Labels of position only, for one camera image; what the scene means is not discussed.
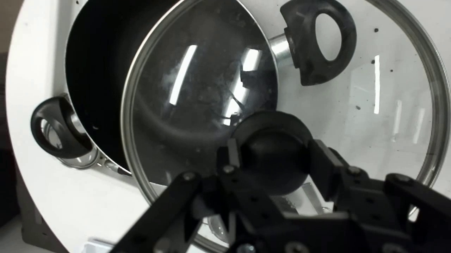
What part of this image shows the glass lid with black knob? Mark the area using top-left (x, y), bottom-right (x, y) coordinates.
top-left (118, 0), bottom-right (451, 253)

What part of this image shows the black nonstick pot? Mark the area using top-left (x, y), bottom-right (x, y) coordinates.
top-left (31, 0), bottom-right (356, 180)

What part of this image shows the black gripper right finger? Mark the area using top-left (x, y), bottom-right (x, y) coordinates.
top-left (309, 139), bottom-right (349, 199)

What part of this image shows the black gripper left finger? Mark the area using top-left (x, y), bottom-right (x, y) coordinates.
top-left (217, 138), bottom-right (241, 174)

